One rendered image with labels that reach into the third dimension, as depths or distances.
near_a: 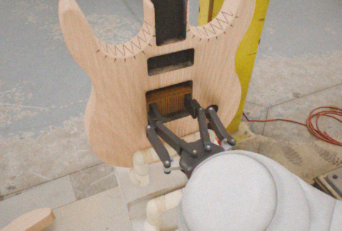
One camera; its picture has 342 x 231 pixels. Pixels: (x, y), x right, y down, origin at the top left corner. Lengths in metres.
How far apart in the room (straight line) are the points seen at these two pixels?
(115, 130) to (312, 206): 0.43
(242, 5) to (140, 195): 0.46
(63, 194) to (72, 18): 0.66
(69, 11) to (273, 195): 0.35
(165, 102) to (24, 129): 2.05
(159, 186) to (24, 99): 2.22
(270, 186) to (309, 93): 2.67
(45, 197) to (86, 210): 0.16
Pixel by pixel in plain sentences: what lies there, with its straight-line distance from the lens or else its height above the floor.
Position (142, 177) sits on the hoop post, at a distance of 0.69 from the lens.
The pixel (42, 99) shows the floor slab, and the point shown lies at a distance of 2.77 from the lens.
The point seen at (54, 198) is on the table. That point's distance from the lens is 1.01.
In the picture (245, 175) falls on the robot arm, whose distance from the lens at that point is 0.22.
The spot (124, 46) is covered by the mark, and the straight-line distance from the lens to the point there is 0.53.
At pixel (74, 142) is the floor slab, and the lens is 2.34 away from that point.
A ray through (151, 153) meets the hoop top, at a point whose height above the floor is 1.21.
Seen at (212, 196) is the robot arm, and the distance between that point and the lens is 0.22.
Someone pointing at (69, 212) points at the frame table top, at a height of 0.93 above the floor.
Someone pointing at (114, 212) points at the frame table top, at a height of 0.93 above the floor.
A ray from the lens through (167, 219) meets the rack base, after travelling 0.78.
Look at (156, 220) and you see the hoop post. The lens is 0.71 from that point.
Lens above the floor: 1.73
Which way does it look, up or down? 44 degrees down
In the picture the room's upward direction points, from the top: straight up
